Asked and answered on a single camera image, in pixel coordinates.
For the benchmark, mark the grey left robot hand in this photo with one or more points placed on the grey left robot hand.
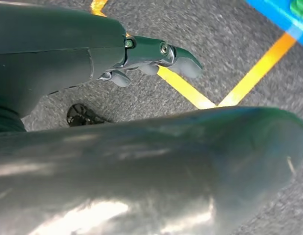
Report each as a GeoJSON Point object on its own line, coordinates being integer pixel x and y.
{"type": "Point", "coordinates": [55, 48]}

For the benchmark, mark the blue metal shelf rack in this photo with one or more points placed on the blue metal shelf rack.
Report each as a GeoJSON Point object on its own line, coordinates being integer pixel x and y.
{"type": "Point", "coordinates": [269, 9]}

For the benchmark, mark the yellow tape square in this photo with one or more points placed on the yellow tape square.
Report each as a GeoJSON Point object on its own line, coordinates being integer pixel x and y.
{"type": "Point", "coordinates": [185, 89]}

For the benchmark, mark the green plastic crate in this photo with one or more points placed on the green plastic crate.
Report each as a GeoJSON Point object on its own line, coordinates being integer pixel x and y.
{"type": "Point", "coordinates": [301, 8]}

